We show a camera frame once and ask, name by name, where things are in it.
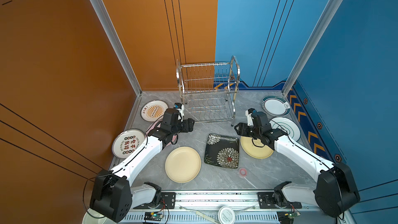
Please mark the green circuit board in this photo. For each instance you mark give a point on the green circuit board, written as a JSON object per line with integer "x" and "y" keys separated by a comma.
{"x": 153, "y": 218}
{"x": 287, "y": 217}

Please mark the green circuit board right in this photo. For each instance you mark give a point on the green circuit board right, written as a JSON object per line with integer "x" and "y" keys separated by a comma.
{"x": 287, "y": 217}

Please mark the green circuit board left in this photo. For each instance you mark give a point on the green circuit board left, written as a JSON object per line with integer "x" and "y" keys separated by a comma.
{"x": 153, "y": 218}

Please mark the white plate dark green rim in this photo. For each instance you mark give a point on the white plate dark green rim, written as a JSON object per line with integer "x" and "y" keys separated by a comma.
{"x": 276, "y": 106}

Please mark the white plate red characters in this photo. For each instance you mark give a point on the white plate red characters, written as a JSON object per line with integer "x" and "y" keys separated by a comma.
{"x": 128, "y": 142}

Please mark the pink round plate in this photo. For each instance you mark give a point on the pink round plate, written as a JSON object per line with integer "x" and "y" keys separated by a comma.
{"x": 157, "y": 124}

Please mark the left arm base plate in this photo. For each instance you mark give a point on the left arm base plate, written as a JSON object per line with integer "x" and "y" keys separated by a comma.
{"x": 167, "y": 198}

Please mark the yellow round plate with bear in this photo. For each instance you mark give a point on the yellow round plate with bear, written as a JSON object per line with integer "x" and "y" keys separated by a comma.
{"x": 254, "y": 148}

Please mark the steel two-tier dish rack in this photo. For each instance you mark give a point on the steel two-tier dish rack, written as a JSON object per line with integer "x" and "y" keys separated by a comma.
{"x": 208, "y": 91}

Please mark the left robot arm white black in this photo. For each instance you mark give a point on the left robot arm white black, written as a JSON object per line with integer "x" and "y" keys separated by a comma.
{"x": 112, "y": 195}

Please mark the black floral square plate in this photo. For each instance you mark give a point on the black floral square plate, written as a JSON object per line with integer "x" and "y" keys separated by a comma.
{"x": 222, "y": 151}

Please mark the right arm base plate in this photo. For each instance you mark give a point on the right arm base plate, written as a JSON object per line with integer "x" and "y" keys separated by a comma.
{"x": 268, "y": 201}

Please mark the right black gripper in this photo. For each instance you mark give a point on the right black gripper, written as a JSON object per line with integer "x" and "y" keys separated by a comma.
{"x": 241, "y": 128}

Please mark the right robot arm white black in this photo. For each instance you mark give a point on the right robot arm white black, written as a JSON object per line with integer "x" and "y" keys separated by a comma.
{"x": 335, "y": 191}

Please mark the clear plastic measuring cup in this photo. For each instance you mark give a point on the clear plastic measuring cup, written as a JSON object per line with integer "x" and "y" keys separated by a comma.
{"x": 93, "y": 218}

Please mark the cream round plate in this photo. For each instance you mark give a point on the cream round plate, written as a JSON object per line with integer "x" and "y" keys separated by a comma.
{"x": 183, "y": 164}

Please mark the white plate orange sunburst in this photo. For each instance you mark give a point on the white plate orange sunburst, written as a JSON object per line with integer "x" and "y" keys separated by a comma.
{"x": 153, "y": 110}

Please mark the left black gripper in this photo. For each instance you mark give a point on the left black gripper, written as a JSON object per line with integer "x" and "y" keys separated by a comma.
{"x": 188, "y": 125}

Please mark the aluminium front rail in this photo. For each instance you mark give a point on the aluminium front rail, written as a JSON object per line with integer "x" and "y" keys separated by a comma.
{"x": 244, "y": 203}

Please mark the wooden stick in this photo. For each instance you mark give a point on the wooden stick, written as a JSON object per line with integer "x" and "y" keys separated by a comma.
{"x": 206, "y": 217}

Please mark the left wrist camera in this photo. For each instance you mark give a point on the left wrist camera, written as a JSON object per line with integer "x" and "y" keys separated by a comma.
{"x": 180, "y": 108}

